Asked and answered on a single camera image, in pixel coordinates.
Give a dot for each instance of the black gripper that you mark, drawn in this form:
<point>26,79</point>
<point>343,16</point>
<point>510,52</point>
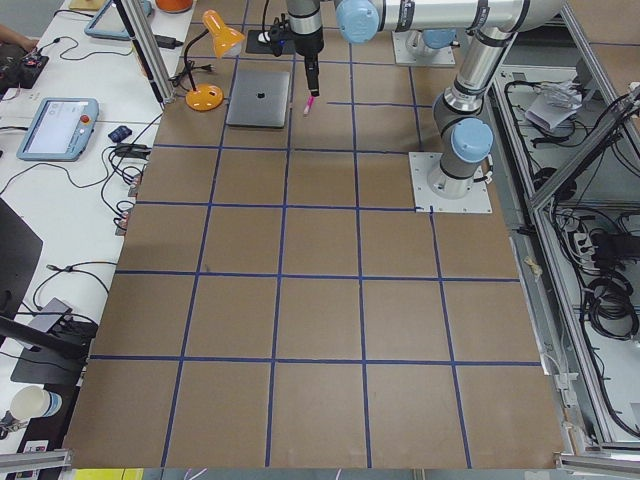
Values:
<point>308,44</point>

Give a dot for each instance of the pink highlighter pen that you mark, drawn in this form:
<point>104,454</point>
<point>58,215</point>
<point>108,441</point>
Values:
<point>308,106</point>

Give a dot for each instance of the white computer mouse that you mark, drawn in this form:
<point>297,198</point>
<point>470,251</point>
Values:
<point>265,38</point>

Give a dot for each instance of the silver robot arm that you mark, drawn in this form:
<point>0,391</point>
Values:
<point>423,43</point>
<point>493,25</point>

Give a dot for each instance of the black mousepad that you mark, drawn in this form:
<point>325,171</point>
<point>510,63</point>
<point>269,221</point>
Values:
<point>254,46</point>

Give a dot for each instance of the grey closed laptop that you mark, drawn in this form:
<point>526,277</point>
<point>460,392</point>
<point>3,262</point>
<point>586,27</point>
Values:
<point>259,99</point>

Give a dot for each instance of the orange cylindrical container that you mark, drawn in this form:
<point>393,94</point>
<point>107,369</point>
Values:
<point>174,6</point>

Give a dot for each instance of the dark blue checkered pouch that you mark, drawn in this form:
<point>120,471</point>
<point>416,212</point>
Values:
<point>119,134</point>

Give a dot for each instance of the blue teach pendant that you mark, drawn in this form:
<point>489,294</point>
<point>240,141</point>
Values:
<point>60,130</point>
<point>107,24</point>

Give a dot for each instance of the black monitor stand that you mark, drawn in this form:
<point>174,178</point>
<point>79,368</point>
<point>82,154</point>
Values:
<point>55,341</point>

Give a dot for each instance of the white paper cup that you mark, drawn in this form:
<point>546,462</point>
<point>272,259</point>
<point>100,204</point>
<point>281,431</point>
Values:
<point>35,402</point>

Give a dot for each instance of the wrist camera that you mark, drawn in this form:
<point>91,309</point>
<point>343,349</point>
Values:
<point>281,37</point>

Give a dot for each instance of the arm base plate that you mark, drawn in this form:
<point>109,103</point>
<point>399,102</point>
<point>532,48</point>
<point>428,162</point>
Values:
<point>435,192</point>
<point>443,59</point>

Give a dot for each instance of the aluminium frame post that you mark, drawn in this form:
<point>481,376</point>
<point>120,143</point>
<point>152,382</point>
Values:
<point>144,42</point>

